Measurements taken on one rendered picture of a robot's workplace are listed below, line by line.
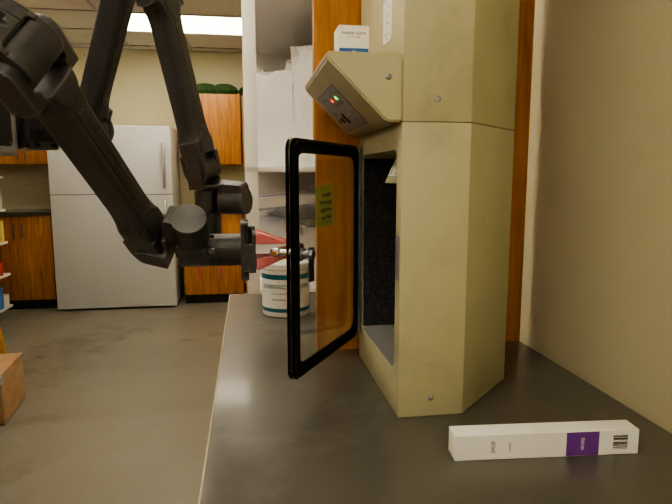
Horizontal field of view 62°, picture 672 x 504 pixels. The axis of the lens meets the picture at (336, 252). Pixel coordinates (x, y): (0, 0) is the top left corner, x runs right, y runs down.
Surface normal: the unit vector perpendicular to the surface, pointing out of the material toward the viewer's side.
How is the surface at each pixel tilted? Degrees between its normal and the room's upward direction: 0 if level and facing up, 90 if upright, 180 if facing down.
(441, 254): 90
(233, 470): 0
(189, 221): 51
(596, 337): 90
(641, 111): 90
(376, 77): 90
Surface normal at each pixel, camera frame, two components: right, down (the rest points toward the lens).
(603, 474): 0.00, -0.99
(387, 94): 0.15, 0.14
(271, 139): -0.33, 0.21
